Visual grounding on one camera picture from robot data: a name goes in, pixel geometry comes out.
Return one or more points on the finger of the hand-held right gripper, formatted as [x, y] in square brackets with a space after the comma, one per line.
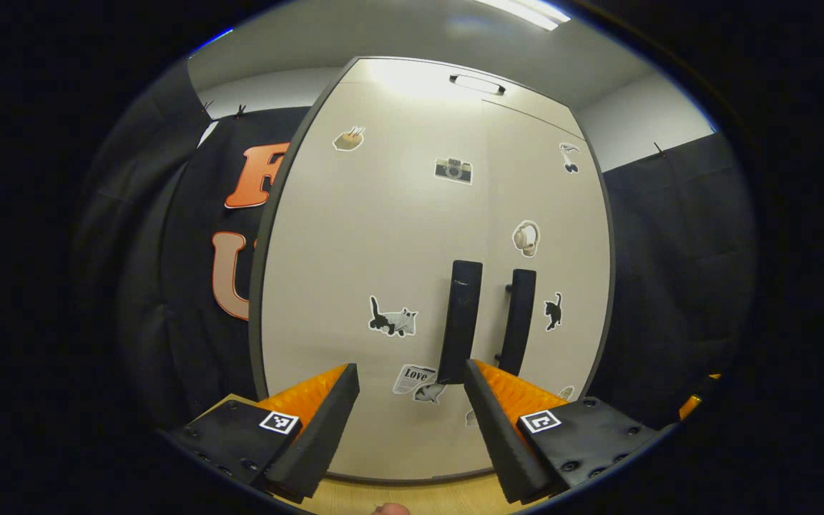
[689, 409]
[709, 383]

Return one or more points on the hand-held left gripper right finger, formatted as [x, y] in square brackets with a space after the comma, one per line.
[498, 436]

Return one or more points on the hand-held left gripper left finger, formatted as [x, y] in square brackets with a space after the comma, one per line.
[322, 436]

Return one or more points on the white cabinet door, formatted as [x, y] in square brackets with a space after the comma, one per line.
[576, 272]
[355, 236]

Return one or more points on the white shoe cabinet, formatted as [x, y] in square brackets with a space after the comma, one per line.
[398, 71]

